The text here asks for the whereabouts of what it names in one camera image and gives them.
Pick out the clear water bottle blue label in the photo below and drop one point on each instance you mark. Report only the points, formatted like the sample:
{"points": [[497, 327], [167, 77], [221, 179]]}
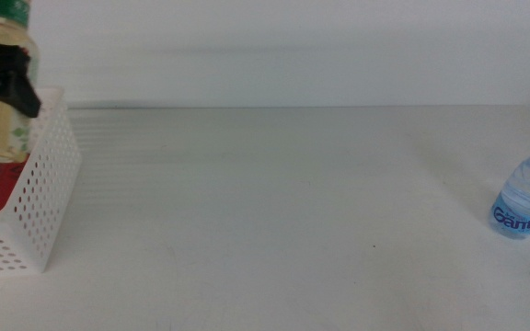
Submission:
{"points": [[522, 197]]}

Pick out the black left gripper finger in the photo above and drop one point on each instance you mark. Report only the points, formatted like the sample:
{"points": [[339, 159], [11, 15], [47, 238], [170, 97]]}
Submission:
{"points": [[7, 73]]}

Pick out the white perforated plastic basket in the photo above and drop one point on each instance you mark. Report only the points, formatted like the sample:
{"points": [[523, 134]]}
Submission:
{"points": [[49, 184]]}

